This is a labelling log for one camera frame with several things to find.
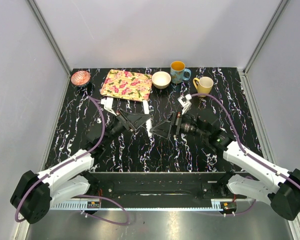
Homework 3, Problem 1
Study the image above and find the blue butterfly mug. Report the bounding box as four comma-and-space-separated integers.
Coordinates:
170, 60, 192, 84

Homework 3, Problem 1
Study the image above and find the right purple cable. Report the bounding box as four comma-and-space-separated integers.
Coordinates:
189, 93, 300, 217

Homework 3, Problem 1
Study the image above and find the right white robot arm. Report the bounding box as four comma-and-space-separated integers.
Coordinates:
150, 110, 300, 221

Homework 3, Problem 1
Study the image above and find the yellow mug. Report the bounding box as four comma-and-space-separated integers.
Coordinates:
192, 76, 214, 94

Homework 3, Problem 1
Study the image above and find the white remote control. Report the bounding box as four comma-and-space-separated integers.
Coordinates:
142, 100, 153, 137

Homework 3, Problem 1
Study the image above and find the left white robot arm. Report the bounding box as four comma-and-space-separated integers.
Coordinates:
10, 109, 151, 224

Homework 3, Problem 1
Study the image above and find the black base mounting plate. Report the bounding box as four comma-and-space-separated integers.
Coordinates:
46, 171, 243, 211

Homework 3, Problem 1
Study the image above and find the red patterned small bowl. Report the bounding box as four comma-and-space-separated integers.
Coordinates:
70, 70, 91, 87

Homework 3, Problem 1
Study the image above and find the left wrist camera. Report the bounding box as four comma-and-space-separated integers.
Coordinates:
100, 97, 116, 115

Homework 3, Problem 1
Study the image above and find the cream ceramic bowl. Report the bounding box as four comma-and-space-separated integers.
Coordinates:
151, 71, 171, 90

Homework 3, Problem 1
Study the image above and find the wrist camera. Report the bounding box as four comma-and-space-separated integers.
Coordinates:
177, 94, 192, 115
100, 97, 116, 115

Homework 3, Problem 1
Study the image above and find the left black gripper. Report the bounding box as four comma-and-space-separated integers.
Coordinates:
102, 108, 151, 147

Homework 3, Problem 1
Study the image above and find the floral rectangular tray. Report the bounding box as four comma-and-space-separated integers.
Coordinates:
100, 69, 152, 102

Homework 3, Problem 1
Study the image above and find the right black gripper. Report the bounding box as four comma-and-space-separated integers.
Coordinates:
150, 111, 209, 139

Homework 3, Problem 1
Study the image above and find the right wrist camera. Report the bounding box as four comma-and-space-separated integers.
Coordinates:
177, 94, 192, 115

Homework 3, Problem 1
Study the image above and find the aluminium frame post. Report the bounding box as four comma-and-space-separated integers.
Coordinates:
25, 0, 72, 76
242, 0, 290, 75

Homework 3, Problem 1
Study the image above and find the left aluminium frame post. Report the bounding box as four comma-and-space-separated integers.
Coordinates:
25, 0, 72, 76

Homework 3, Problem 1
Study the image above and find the right aluminium frame post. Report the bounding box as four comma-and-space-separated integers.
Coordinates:
242, 0, 290, 75

